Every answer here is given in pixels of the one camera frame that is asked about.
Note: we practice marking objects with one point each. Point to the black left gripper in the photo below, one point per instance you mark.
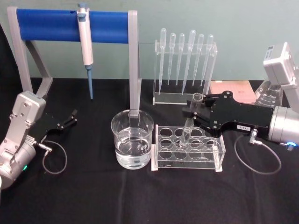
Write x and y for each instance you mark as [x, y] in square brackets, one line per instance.
[50, 123]

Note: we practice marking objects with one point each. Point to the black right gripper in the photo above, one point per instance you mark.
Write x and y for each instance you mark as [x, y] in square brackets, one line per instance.
[243, 116]

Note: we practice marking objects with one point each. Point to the clear glass test tube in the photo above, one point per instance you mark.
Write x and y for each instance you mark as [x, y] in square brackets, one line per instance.
[187, 131]

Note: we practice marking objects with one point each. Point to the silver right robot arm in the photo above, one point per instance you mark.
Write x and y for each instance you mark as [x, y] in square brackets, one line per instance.
[285, 123]

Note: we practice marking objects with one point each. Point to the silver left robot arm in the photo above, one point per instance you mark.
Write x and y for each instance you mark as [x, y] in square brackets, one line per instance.
[23, 109]

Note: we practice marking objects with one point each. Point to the clear acrylic pipette rack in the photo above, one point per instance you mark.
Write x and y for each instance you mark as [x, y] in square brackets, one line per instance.
[211, 70]

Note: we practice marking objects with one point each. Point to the flat brown cardboard box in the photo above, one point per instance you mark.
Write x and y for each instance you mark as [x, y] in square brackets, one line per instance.
[240, 89]

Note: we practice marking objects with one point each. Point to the clear acrylic test tube rack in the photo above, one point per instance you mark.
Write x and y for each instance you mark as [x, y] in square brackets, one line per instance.
[210, 161]

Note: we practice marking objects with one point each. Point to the clear glass conical flask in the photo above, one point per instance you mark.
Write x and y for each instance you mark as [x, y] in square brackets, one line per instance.
[268, 95]

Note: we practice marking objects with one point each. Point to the clear plastic transfer pipette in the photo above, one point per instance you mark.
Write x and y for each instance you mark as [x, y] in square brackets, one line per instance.
[172, 44]
[181, 44]
[209, 44]
[199, 44]
[191, 44]
[162, 44]

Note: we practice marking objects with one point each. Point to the glass beaker with water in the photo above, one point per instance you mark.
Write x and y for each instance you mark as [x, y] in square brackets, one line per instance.
[132, 149]

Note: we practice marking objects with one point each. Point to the white and blue micropipette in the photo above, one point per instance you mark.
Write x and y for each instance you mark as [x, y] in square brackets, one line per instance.
[85, 46]

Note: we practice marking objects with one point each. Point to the black table cloth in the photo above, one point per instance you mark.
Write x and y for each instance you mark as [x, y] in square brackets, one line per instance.
[93, 198]

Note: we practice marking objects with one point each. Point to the grey stand with blue bar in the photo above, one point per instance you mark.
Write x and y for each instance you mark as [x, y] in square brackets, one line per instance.
[51, 26]

